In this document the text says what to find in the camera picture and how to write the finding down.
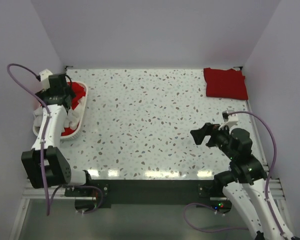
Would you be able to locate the white t shirt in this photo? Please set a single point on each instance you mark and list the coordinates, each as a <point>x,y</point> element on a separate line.
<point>73,117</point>

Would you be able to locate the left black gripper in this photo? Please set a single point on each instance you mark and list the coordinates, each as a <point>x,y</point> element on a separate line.
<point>43,94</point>

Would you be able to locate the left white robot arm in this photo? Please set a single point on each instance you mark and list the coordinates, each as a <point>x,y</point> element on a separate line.
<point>59,119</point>

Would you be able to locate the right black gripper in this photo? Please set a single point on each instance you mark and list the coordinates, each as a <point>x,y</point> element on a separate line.
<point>207,129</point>

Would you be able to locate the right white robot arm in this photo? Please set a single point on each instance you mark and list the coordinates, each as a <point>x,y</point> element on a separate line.
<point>245,183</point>

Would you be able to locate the red clothes in basket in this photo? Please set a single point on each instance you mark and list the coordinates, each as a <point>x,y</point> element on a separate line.
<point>79,91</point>

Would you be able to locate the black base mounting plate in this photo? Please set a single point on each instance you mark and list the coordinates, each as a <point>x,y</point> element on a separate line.
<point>106,193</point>

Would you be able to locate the white perforated laundry basket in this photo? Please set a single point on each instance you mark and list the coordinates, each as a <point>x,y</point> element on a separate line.
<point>75,134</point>

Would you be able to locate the folded red t shirt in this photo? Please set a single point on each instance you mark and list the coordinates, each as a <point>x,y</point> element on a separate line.
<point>228,84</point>

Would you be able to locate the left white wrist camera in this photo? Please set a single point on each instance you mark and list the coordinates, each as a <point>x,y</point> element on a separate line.
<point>44,78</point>

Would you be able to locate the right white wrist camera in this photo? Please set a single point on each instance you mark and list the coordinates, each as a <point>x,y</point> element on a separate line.
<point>230,119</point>

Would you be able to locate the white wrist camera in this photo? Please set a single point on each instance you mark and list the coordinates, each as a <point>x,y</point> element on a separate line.
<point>44,78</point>
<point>230,119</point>

